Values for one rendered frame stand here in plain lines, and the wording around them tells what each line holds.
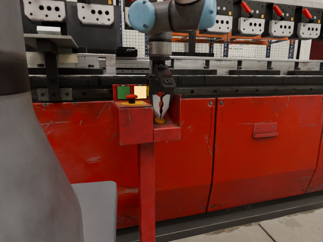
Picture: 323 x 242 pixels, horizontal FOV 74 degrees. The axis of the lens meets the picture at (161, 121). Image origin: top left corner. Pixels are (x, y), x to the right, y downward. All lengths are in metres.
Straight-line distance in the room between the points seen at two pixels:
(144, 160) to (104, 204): 0.59
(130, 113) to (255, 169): 0.89
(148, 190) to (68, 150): 0.39
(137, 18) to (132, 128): 0.31
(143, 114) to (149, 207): 0.36
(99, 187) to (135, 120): 0.48
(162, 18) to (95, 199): 0.50
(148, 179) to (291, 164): 0.96
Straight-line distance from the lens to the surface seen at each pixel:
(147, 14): 0.59
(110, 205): 0.17
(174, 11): 0.59
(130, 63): 1.33
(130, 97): 0.70
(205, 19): 0.57
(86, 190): 0.19
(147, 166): 0.77
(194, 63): 1.16
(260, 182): 1.42
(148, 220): 0.88
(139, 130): 0.67
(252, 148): 1.28
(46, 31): 1.03
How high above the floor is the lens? 0.87
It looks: 12 degrees down
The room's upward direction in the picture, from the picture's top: straight up
